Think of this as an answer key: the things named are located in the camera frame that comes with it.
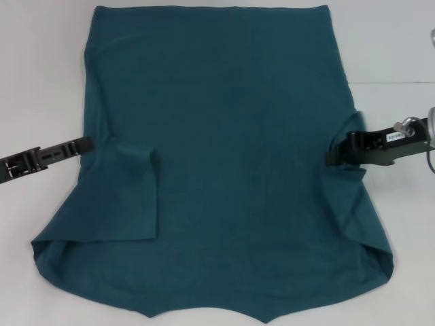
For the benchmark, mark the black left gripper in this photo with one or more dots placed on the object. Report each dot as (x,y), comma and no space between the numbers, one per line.
(18,168)

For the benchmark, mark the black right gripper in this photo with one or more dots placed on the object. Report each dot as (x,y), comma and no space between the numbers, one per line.
(401,147)

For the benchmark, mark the teal blue t-shirt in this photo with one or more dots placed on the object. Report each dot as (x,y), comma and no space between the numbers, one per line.
(221,153)

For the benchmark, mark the silver angled plug connector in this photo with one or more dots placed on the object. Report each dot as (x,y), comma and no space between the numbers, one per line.
(404,126)

